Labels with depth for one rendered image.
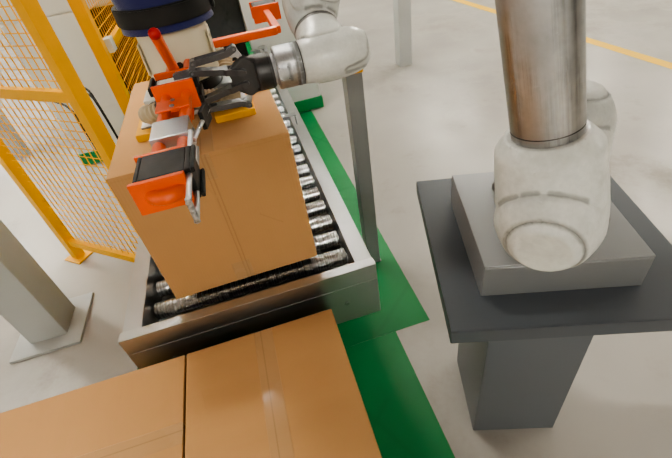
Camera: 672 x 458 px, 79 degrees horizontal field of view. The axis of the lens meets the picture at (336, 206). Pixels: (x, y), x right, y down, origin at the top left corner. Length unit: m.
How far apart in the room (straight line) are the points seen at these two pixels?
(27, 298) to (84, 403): 0.97
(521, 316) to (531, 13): 0.55
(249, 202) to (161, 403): 0.52
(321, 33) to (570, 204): 0.57
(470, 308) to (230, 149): 0.61
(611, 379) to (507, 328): 0.95
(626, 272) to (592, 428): 0.81
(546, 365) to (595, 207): 0.69
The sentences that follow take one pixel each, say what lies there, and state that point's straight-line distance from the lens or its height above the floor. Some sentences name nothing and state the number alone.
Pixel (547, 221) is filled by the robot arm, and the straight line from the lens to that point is 0.63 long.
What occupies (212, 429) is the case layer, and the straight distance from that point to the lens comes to 1.06.
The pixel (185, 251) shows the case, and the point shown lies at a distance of 1.09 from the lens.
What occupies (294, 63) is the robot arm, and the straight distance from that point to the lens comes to 0.88.
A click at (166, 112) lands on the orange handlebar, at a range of 0.82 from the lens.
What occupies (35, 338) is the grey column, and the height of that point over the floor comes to 0.04.
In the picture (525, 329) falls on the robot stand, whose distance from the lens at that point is 0.88.
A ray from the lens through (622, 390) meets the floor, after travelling 1.78.
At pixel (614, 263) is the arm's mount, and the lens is 0.93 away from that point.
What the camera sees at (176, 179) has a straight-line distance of 0.58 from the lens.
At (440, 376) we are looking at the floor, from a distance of 1.65.
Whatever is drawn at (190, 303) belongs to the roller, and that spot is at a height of 0.54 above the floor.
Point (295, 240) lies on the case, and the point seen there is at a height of 0.71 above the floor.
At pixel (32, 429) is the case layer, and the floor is 0.54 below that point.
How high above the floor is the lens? 1.45
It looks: 38 degrees down
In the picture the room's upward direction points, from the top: 10 degrees counter-clockwise
